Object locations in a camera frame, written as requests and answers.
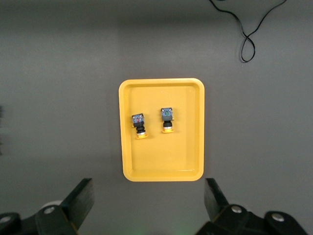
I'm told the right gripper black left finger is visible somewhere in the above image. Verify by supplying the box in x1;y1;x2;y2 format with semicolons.
35;178;95;235

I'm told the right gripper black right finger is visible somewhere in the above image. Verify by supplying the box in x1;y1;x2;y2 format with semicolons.
197;178;254;235

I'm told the yellow push button switch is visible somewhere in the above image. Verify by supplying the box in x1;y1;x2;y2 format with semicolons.
131;113;149;141
160;107;176;134

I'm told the yellow plastic tray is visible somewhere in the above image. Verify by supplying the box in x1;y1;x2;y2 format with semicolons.
118;78;207;183

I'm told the thin black cable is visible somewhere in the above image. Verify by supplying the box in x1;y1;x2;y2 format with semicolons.
209;0;287;63

